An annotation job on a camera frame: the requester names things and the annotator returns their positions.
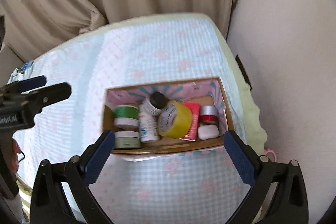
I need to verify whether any pale green cream jar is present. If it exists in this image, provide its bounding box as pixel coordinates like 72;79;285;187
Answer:
114;131;141;149

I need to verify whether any white small case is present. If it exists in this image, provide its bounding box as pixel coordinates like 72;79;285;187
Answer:
198;124;219;140

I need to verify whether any red silver jar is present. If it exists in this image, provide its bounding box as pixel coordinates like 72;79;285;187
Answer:
199;105;218;124

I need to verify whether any black cap white bottle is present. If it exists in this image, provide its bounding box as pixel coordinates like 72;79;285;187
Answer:
142;92;167;117

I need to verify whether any person left hand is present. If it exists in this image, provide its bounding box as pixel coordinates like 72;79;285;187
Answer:
10;139;22;174

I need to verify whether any blue patterned cloth item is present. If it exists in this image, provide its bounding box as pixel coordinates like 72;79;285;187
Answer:
8;60;34;84

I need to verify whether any pink hand mirror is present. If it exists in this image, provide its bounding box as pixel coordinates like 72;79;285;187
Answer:
264;148;277;162

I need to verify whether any pale green mattress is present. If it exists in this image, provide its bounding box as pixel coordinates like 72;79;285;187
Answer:
62;13;267;153

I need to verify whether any green white jar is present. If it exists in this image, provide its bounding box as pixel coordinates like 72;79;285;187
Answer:
113;105;139;130

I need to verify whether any white pill bottle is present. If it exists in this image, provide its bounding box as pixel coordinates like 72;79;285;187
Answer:
138;105;159;143

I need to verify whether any red pink box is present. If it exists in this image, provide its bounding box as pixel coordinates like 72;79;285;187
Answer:
181;102;201;141

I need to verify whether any cardboard box pink lining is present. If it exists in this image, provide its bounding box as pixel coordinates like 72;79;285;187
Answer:
102;77;234;159

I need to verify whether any yellow tape roll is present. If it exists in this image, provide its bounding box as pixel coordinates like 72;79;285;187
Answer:
157;101;193;139

